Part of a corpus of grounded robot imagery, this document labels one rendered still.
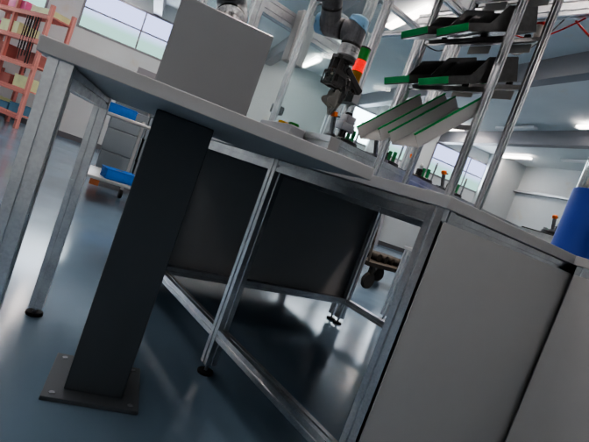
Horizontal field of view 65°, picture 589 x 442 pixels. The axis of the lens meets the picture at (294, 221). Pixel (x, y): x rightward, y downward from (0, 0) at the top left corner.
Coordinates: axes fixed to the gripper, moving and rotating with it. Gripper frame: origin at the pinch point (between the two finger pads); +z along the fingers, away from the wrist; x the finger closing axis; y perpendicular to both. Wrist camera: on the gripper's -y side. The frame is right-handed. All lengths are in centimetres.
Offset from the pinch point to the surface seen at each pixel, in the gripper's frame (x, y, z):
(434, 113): 37.4, -10.8, -6.8
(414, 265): 71, 16, 39
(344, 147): 16.6, 2.4, 12.3
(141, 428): 31, 48, 107
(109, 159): -415, -41, 73
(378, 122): 21.2, -4.1, 0.2
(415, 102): 23.3, -15.8, -11.9
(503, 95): 46, -30, -21
